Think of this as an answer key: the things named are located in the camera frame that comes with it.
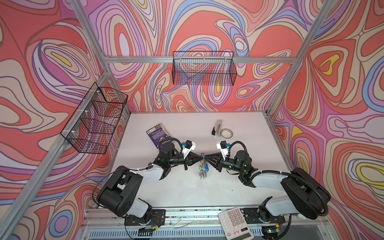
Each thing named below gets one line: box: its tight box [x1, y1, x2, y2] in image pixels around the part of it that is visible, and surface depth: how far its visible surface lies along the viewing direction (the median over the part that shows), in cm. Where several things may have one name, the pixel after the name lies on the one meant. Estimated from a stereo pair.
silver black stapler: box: [211, 119, 223, 137], surface depth 109 cm
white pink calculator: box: [218, 207, 254, 240], surface depth 71 cm
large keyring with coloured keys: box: [199, 152, 209, 180], surface depth 81 cm
